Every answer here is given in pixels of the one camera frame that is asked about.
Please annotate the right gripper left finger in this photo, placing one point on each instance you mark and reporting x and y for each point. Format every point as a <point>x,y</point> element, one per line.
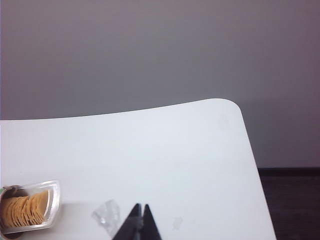
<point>128,228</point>

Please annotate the transparent plastic chip tray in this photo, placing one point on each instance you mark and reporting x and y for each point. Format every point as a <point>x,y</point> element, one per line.
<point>53,200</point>

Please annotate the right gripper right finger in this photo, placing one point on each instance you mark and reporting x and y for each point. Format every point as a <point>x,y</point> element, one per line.
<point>150,227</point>

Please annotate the stack of potato chips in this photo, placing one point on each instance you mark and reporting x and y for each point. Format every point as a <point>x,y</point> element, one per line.
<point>25,210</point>

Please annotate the small clear film scrap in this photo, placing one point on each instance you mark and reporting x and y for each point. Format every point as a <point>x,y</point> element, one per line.
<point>177,223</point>

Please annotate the clear torn film piece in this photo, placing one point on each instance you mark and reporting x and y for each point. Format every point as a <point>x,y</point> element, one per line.
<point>107,216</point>

